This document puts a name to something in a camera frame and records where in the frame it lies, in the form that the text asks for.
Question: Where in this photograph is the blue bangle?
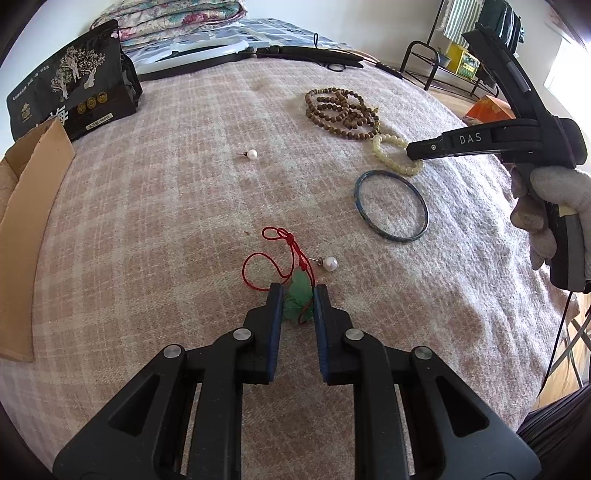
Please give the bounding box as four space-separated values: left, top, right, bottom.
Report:
354 169 430 242

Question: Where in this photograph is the black folded tripod stand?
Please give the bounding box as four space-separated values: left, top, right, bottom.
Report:
254 44 365 70

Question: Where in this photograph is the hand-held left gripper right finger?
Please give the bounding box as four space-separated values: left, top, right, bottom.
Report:
313 284 542 480

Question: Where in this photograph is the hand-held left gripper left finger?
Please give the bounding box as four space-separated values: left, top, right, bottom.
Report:
52 282 284 480

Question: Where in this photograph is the folded floral quilt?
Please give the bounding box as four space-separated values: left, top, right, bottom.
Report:
90 0 245 49

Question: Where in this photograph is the bright window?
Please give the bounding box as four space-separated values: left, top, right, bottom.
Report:
544 34 575 90

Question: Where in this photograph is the orange box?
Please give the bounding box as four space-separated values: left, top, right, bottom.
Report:
464 96 515 125

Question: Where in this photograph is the white ring light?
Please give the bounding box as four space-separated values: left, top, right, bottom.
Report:
124 36 257 77

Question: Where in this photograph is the green striped cloth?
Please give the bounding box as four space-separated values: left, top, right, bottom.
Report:
450 0 483 29

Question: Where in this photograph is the dark striped clothing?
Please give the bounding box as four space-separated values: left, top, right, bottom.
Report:
517 390 591 480

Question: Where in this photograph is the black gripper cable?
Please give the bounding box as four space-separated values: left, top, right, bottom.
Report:
539 290 574 398

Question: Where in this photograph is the person's right hand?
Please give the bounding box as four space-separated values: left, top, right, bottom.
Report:
509 165 591 271

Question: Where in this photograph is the black metal rack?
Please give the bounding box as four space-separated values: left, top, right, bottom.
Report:
399 41 499 97

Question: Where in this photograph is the blue patterned bed sheet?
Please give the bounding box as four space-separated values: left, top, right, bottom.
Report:
122 17 324 75

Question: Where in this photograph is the black snack bag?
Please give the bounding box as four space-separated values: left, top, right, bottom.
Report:
6 19 143 142

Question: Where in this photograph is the green pendant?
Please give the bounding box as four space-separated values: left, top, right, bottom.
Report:
242 226 319 324

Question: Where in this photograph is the dark green garment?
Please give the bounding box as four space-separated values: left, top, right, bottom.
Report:
480 0 526 43

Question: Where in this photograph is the yellow crate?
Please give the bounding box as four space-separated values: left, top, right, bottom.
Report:
445 44 481 77

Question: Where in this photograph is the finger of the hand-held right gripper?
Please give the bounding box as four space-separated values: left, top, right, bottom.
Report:
461 22 555 121
406 119 542 162

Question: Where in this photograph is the pale bead bracelet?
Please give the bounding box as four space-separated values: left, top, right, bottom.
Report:
372 133 424 176

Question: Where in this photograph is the black cable with inline switch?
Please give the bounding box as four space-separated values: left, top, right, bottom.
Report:
365 53 407 81

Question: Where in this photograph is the brown wooden bead necklace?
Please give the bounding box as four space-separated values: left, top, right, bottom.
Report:
304 87 382 143

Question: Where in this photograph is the pink plaid blanket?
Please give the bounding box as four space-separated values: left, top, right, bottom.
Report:
0 51 580 480

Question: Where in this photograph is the cardboard box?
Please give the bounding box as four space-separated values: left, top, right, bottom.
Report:
0 117 76 363

